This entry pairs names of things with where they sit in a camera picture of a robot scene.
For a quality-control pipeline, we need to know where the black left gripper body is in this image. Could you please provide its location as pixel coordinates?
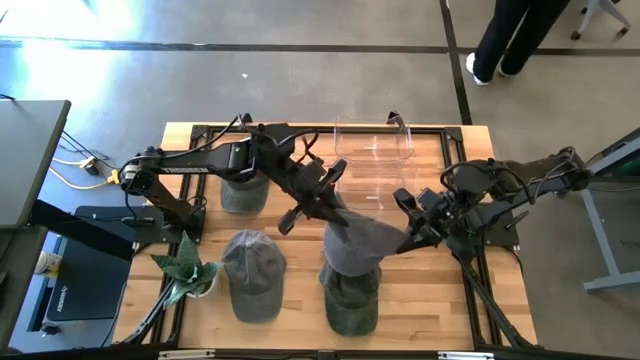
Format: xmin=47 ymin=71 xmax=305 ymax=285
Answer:
xmin=294 ymin=162 xmax=351 ymax=226

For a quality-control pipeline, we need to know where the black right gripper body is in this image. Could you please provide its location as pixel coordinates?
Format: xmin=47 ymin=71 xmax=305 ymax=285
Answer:
xmin=412 ymin=188 xmax=454 ymax=239

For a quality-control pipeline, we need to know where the blue-gray baseball cap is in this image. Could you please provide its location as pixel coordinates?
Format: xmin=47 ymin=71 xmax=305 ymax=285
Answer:
xmin=322 ymin=202 xmax=409 ymax=278

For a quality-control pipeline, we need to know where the gray baseball cap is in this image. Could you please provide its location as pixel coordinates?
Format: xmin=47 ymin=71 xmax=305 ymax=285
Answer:
xmin=221 ymin=229 xmax=288 ymax=324

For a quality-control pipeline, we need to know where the clear plastic container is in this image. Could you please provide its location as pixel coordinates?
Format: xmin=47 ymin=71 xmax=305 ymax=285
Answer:
xmin=333 ymin=115 xmax=415 ymax=162
xmin=335 ymin=158 xmax=421 ymax=210

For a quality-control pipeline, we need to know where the green plant in white pot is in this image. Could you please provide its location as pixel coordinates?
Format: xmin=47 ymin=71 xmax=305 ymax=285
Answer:
xmin=150 ymin=230 xmax=225 ymax=309

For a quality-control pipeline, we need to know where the person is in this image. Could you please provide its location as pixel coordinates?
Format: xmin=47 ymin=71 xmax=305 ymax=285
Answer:
xmin=464 ymin=0 xmax=571 ymax=87

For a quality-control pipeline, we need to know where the yellow and black power plug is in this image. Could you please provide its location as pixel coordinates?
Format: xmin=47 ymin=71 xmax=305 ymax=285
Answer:
xmin=79 ymin=155 xmax=101 ymax=176

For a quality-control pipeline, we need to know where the black floor mat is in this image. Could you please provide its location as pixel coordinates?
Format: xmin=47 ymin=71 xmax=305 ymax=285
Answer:
xmin=45 ymin=204 xmax=134 ymax=322

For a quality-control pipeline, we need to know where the black desk beam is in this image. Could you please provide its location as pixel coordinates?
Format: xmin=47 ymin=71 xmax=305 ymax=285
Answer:
xmin=27 ymin=199 xmax=136 ymax=262

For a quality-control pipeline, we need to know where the white paper cup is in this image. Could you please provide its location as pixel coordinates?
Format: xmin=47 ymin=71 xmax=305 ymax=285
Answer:
xmin=35 ymin=251 xmax=64 ymax=279

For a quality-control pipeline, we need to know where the gray office chair base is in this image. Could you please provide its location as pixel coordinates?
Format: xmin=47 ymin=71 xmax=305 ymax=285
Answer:
xmin=569 ymin=0 xmax=632 ymax=41

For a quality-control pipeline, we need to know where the gray desk top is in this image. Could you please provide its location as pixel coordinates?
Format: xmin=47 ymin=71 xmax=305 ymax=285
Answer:
xmin=0 ymin=98 xmax=72 ymax=230

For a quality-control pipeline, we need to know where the dark gray desk panel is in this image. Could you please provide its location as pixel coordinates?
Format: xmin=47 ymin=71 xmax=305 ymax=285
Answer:
xmin=0 ymin=227 xmax=49 ymax=351

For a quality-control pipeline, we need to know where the black aluminium table frame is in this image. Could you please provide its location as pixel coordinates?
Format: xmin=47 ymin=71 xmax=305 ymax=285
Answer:
xmin=152 ymin=123 xmax=501 ymax=351

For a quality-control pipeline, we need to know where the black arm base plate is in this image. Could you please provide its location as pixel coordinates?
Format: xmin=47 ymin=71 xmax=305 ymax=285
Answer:
xmin=447 ymin=207 xmax=521 ymax=248
xmin=134 ymin=204 xmax=206 ymax=245

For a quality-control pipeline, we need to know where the black diagonal frame strut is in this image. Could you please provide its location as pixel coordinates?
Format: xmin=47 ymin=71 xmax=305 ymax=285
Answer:
xmin=119 ymin=279 xmax=176 ymax=346
xmin=462 ymin=259 xmax=536 ymax=349

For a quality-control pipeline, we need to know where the white metal bracket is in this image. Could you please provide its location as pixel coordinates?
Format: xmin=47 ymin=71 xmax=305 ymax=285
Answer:
xmin=158 ymin=349 xmax=216 ymax=360
xmin=438 ymin=351 xmax=495 ymax=360

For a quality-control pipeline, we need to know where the gray metal table frame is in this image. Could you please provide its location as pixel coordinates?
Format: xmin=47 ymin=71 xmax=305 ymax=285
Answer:
xmin=579 ymin=127 xmax=640 ymax=294

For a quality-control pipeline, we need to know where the black power cable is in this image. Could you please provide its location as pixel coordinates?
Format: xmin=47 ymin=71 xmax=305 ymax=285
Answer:
xmin=59 ymin=130 xmax=112 ymax=164

